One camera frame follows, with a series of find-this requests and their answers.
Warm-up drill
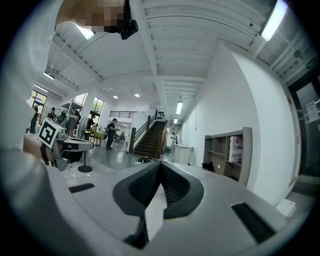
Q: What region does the black cloth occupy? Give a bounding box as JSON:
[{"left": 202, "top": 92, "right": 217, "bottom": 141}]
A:
[{"left": 201, "top": 160, "right": 215, "bottom": 172}]

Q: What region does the dark wooden staircase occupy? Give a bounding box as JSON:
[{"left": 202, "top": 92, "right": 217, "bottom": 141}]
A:
[{"left": 128, "top": 114, "right": 168, "bottom": 161}]

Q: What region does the heap of floor cables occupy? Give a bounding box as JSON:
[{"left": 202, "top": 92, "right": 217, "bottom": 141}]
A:
[{"left": 135, "top": 155, "right": 158, "bottom": 165}]

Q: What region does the black head-mounted camera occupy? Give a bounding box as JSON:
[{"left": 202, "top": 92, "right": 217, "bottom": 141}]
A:
[{"left": 117, "top": 0, "right": 140, "bottom": 41}]

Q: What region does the grey wooden shelf unit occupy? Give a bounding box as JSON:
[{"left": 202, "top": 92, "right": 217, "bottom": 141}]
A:
[{"left": 202, "top": 126, "right": 253, "bottom": 188}]

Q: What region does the person's left forearm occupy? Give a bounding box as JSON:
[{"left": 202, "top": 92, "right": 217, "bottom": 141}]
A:
[{"left": 23, "top": 136, "right": 55, "bottom": 166}]

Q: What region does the black round-base stand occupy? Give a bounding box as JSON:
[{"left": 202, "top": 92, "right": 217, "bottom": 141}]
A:
[{"left": 77, "top": 149, "right": 94, "bottom": 173}]

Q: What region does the dark glass door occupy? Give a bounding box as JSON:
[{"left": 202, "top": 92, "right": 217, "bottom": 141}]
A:
[{"left": 287, "top": 74, "right": 320, "bottom": 178}]

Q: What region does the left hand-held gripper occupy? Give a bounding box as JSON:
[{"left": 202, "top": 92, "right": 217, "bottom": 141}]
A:
[{"left": 37, "top": 117, "right": 95, "bottom": 172}]

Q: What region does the person's head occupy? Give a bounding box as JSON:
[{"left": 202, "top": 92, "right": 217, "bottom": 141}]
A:
[{"left": 55, "top": 0, "right": 126, "bottom": 34}]

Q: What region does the white purple book box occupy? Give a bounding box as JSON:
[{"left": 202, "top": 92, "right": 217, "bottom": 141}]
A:
[{"left": 228, "top": 134, "right": 244, "bottom": 166}]

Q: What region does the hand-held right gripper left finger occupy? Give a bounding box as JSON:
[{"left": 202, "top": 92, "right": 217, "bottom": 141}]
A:
[{"left": 65, "top": 160, "right": 161, "bottom": 250}]

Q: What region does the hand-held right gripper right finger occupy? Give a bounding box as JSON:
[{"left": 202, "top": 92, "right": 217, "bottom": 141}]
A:
[{"left": 149, "top": 160, "right": 287, "bottom": 246}]

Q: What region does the white wall socket box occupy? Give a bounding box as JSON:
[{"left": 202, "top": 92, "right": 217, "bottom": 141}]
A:
[{"left": 274, "top": 197, "right": 297, "bottom": 217}]

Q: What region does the person's white shirt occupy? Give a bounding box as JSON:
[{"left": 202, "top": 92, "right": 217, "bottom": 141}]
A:
[{"left": 0, "top": 0, "right": 66, "bottom": 256}]

